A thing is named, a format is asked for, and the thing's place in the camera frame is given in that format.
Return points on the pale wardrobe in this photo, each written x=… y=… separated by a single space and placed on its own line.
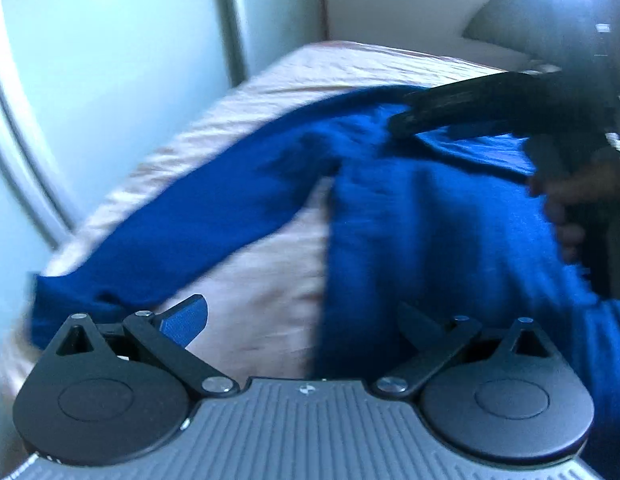
x=115 y=60

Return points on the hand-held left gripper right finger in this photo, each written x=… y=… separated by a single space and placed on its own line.
x=417 y=330

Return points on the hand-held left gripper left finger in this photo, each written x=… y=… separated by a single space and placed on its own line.
x=182 y=322

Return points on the blue sweater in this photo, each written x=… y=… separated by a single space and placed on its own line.
x=439 y=235

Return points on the person's right hand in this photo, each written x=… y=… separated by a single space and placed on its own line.
x=589 y=180

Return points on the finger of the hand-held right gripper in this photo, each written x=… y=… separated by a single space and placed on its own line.
x=454 y=105

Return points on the grey headboard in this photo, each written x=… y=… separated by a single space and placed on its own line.
x=514 y=25

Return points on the pink bed sheet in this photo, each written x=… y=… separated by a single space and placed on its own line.
x=270 y=270

